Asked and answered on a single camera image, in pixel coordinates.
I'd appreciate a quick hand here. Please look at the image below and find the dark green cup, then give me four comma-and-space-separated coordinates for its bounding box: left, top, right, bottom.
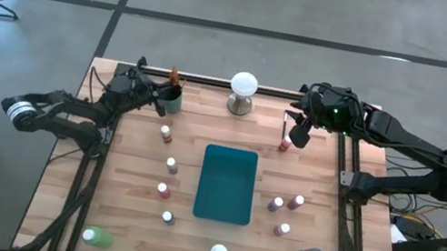
160, 82, 186, 116

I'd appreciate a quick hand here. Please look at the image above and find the small dark blue paint bottle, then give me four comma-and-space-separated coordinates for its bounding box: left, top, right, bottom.
160, 209, 178, 227

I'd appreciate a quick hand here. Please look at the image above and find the small brown paint bottle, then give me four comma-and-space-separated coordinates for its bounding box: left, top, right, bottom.
157, 124, 176, 146

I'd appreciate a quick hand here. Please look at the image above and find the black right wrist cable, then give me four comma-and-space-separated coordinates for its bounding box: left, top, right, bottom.
304, 79, 372, 124

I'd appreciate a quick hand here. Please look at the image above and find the small red-orange paint bottle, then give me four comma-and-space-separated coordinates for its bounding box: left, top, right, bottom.
154, 181, 174, 202

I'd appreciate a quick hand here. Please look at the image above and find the small purple paint bottle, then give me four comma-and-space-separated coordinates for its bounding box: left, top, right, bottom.
265, 195, 285, 215

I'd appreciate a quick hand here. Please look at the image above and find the black aluminium table frame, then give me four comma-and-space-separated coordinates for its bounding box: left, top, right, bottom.
11, 38, 433, 251

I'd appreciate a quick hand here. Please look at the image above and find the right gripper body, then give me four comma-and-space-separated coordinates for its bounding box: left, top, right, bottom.
286, 77, 370, 160

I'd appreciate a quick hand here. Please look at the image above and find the blue plastic bin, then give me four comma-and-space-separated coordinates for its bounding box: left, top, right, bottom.
191, 142, 263, 228

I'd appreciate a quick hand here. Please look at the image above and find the white dome on metal stand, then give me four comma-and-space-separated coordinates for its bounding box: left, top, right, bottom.
224, 69, 261, 119

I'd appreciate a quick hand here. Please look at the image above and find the small pink paint bottle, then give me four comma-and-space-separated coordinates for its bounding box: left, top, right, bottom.
273, 220, 293, 240

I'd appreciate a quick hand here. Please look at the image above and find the small white paint bottle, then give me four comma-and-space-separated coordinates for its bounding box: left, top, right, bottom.
164, 156, 182, 176

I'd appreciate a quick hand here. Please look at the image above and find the small orange paint bottle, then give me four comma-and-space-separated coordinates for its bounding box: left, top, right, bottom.
277, 133, 294, 154

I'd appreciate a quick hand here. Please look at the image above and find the white plastic object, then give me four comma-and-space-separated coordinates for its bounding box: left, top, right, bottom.
386, 223, 409, 247

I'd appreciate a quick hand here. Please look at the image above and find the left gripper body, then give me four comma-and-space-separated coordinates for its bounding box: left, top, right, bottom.
103, 67, 174, 119

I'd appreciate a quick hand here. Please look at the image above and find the large green paint bottle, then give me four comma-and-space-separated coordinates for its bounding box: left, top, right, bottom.
80, 224, 115, 251

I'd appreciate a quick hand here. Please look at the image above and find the black power strip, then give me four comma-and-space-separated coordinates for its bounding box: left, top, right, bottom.
387, 210, 440, 243

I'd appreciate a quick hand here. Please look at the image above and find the small crimson paint bottle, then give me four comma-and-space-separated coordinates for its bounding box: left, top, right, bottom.
286, 193, 307, 214

